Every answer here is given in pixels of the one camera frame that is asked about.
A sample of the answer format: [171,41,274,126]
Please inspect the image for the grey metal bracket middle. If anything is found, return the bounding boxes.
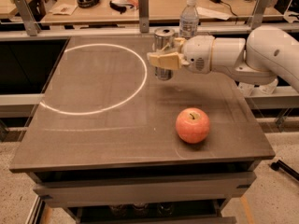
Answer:
[138,0,150,33]

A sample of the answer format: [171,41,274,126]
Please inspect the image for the grey metal bracket right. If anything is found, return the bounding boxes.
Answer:
[247,0,269,29]

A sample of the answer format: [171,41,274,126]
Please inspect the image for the small paper card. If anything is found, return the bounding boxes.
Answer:
[50,4,77,15]

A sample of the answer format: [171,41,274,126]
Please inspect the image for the grey metal bracket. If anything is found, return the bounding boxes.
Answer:
[13,0,40,36]
[138,0,150,33]
[247,0,269,29]

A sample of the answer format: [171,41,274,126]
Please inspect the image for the white paper sheet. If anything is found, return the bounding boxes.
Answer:
[197,7,230,21]

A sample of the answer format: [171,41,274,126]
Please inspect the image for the black sunglasses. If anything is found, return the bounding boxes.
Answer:
[109,1,135,14]

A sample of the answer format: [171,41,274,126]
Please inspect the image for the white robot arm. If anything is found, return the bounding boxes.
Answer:
[148,26,299,91]

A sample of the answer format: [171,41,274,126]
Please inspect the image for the silver redbull can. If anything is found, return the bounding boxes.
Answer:
[153,28,175,81]

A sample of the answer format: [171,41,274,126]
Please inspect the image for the black chair base leg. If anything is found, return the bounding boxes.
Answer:
[270,160,299,181]

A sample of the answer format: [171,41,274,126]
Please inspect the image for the grey metal bracket left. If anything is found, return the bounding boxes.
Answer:
[13,0,40,36]

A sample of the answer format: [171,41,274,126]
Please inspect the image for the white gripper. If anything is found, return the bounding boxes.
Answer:
[147,35,215,74]

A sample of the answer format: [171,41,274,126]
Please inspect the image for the red apple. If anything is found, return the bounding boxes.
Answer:
[176,107,210,144]

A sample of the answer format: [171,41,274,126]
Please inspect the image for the grey drawer cabinet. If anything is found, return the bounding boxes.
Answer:
[26,160,258,224]

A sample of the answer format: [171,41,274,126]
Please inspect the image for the clear plastic water bottle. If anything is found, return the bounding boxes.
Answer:
[178,0,199,39]

